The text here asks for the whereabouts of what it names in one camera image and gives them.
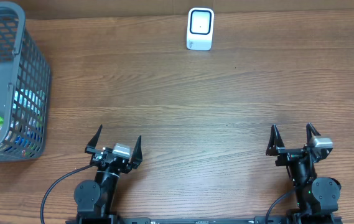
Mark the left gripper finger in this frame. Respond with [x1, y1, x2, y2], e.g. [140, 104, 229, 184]
[86, 124, 103, 150]
[130, 136, 142, 169]

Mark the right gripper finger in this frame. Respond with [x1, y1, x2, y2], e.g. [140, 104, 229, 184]
[306, 123, 320, 144]
[266, 124, 285, 155]

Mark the light teal snack packet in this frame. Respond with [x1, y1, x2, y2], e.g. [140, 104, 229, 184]
[12, 89, 46, 114]

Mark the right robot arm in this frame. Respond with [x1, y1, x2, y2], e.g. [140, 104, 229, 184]
[262, 123, 342, 224]

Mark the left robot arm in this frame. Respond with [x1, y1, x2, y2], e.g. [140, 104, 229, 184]
[73, 127, 143, 223]

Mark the grey plastic mesh basket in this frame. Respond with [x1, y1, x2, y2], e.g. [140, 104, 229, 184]
[0, 2, 52, 162]

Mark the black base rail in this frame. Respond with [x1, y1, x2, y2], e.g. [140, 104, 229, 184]
[65, 215, 343, 224]

